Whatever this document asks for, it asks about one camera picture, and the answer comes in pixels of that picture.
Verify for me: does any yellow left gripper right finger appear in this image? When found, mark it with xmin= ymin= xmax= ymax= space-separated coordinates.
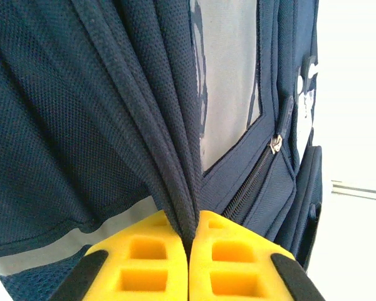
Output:
xmin=189 ymin=210 xmax=325 ymax=301

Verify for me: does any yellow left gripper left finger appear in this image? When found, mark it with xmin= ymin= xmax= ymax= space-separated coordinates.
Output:
xmin=50 ymin=210 xmax=189 ymax=301

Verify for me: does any navy blue backpack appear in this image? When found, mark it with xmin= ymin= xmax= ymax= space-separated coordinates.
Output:
xmin=0 ymin=0 xmax=323 ymax=301

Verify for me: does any aluminium side frame rail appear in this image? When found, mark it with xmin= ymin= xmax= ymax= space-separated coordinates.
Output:
xmin=330 ymin=180 xmax=376 ymax=202

